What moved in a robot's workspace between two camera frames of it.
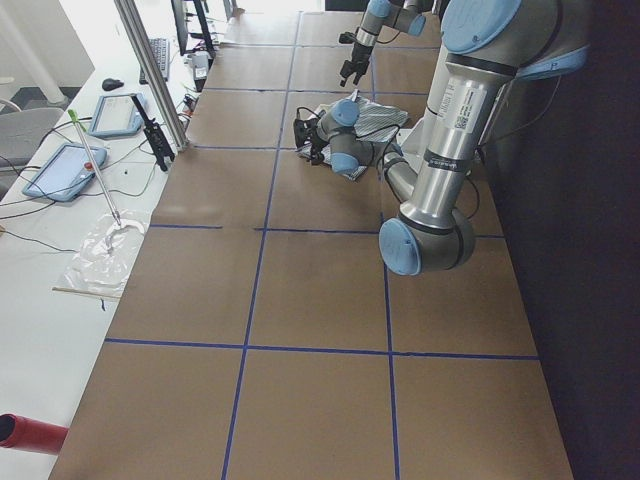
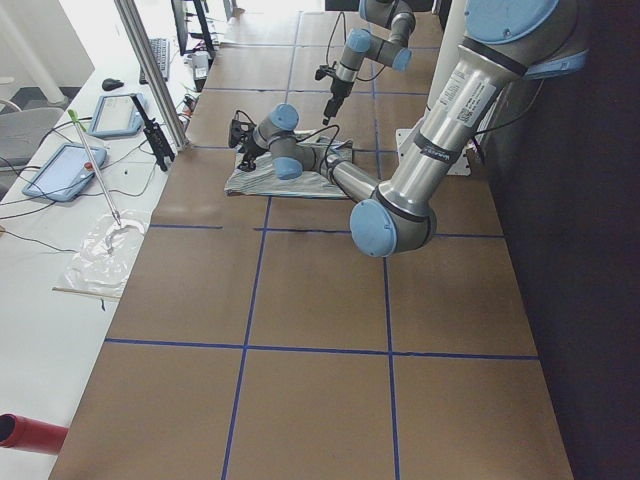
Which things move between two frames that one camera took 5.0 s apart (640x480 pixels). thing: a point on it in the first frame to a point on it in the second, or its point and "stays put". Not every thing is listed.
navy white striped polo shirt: (377, 122) to (316, 182)
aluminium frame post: (161, 92) stays put
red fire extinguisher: (31, 435) stays put
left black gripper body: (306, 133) to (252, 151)
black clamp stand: (156, 139) stays put
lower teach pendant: (64, 174) stays put
